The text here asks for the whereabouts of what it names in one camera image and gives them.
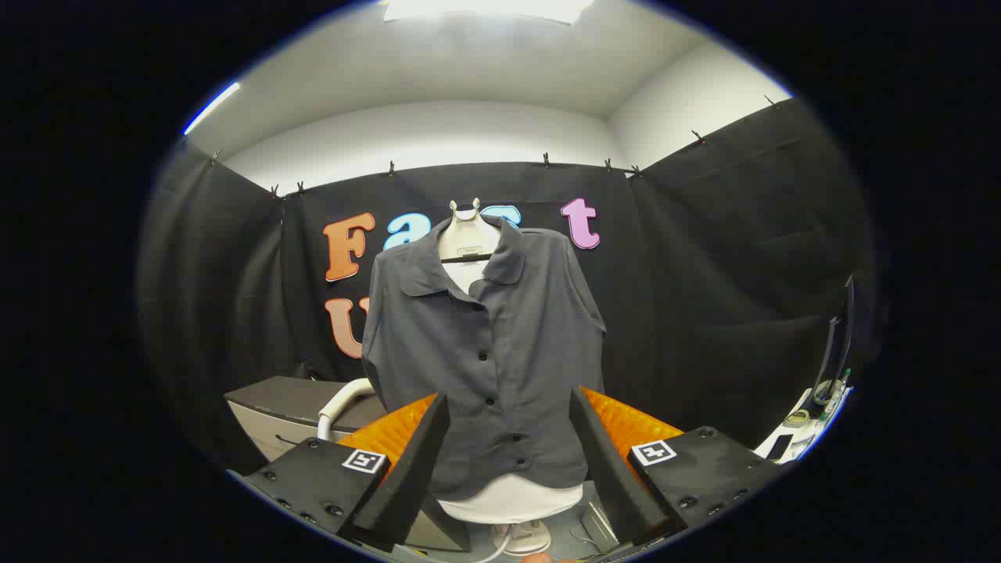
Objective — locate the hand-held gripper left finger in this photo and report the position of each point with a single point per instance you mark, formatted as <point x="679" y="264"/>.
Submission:
<point x="414" y="469"/>

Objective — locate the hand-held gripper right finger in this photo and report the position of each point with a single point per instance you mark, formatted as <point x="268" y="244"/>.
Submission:
<point x="606" y="469"/>

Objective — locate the white garment steamer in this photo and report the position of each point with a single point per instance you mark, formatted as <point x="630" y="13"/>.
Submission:
<point x="344" y="399"/>

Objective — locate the grey button-up shirt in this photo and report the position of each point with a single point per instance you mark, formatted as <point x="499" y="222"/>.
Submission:
<point x="516" y="352"/>

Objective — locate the white garment form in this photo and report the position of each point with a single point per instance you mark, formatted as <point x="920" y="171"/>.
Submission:
<point x="512" y="500"/>

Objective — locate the grey metal block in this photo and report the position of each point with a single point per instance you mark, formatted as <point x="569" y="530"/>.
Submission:
<point x="600" y="528"/>

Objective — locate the white stand base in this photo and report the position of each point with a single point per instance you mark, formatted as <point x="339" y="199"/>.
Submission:
<point x="530" y="536"/>

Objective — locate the grey drawer cabinet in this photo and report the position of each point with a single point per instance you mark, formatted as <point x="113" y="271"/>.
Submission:
<point x="297" y="399"/>

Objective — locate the small black device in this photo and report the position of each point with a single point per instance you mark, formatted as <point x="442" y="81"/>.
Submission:
<point x="779" y="447"/>

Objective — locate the yellow tape roll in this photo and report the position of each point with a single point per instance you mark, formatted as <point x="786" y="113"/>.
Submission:
<point x="796" y="417"/>

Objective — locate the black backdrop cloth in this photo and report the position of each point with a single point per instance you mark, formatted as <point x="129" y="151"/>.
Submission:
<point x="704" y="297"/>

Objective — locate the white side table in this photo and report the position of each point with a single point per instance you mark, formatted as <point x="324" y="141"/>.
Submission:
<point x="813" y="430"/>

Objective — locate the ceiling strip light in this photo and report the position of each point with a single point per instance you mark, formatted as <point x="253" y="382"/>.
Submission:
<point x="213" y="107"/>

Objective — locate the ceiling light panel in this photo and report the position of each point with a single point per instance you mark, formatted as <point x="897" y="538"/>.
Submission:
<point x="485" y="8"/>

